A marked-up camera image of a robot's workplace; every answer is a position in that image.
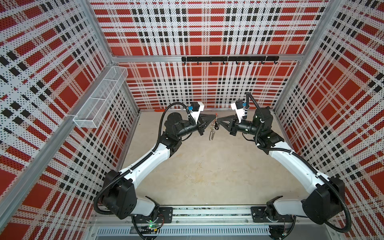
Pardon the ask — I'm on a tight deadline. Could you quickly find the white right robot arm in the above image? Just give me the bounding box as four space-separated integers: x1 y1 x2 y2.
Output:
217 108 351 225

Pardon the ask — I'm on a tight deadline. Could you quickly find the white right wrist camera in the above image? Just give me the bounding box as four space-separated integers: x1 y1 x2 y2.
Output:
231 100 248 123

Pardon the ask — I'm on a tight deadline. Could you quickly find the black hook rail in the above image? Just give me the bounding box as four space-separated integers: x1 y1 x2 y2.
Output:
181 56 280 63

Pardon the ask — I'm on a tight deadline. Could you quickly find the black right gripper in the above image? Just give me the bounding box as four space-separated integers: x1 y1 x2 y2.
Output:
216 116 260 138

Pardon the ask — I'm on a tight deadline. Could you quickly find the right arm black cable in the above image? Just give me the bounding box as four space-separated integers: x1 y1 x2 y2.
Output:
245 92 352 233

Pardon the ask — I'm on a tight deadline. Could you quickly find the white wire mesh basket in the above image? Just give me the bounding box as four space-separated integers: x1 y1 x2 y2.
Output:
74 66 128 129

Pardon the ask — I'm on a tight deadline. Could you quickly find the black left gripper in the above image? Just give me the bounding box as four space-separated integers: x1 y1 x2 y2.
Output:
176 113 215 139

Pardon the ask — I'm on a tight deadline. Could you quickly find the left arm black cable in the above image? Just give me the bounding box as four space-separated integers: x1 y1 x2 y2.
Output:
93 101 193 215

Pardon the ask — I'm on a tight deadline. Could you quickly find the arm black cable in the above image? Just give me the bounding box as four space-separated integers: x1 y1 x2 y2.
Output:
93 101 193 215
245 92 352 233

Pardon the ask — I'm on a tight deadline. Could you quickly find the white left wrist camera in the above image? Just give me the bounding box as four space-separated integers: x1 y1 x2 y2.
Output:
188 102 205 125

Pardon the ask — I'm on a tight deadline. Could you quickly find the red-handled key organizer ring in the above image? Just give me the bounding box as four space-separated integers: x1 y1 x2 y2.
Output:
208 113 220 141

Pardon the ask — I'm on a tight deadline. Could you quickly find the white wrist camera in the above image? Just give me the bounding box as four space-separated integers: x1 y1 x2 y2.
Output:
231 100 248 123
188 102 205 125

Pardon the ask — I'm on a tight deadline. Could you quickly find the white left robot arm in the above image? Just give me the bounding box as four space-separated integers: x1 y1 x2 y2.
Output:
95 113 216 222

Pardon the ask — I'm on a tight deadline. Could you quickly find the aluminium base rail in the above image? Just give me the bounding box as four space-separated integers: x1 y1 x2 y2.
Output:
86 205 308 240

